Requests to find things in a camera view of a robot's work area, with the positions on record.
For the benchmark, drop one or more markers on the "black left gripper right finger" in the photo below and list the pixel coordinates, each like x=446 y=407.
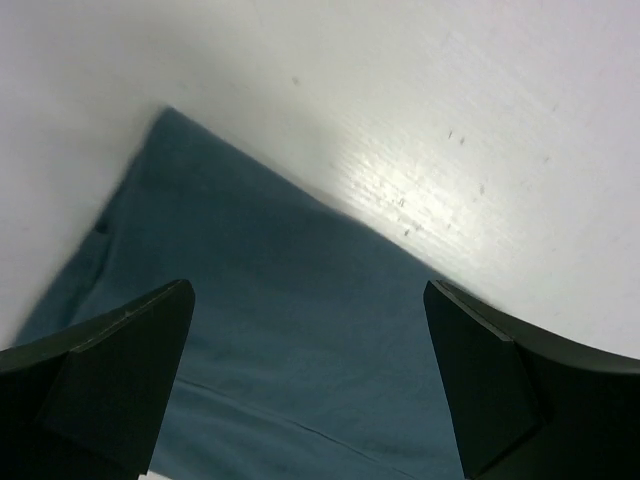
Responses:
x=527 y=403

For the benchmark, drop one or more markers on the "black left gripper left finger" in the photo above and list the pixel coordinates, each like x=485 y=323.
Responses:
x=88 y=402

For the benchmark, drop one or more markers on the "blue garment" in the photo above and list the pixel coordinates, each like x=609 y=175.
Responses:
x=309 y=354

